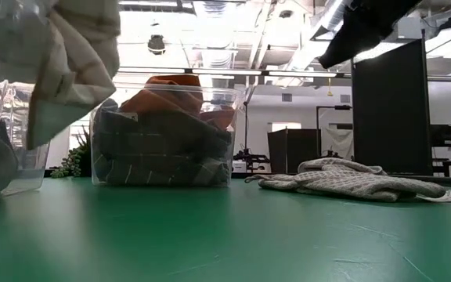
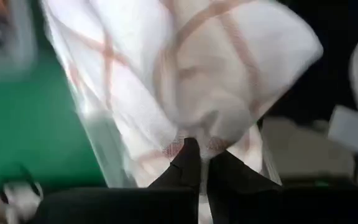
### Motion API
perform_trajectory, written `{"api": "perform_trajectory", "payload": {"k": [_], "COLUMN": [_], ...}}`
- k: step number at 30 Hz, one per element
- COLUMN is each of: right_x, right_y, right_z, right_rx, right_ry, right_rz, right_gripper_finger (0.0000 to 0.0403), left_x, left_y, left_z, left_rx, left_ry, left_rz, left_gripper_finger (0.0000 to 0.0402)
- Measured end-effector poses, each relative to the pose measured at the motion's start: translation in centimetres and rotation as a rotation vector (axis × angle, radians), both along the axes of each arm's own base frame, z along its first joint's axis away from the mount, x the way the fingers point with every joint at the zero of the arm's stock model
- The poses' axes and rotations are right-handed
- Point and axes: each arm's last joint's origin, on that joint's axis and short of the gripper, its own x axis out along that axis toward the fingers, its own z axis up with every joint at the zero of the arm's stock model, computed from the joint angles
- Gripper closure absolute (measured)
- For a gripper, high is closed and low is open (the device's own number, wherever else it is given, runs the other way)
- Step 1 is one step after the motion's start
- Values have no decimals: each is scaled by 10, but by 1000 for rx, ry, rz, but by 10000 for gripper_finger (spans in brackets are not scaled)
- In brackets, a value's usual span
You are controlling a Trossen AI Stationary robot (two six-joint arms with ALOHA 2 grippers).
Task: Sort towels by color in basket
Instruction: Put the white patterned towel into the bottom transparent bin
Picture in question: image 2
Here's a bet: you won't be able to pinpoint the white towel orange plaid stripes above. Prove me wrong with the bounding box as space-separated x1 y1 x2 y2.
40 0 324 224

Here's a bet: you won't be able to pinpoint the white clamp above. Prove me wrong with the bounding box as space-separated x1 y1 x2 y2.
0 167 45 224

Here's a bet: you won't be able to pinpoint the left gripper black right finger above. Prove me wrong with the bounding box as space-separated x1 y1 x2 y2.
208 151 358 224

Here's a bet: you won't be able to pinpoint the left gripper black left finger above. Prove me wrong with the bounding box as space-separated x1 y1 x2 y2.
26 138 202 224

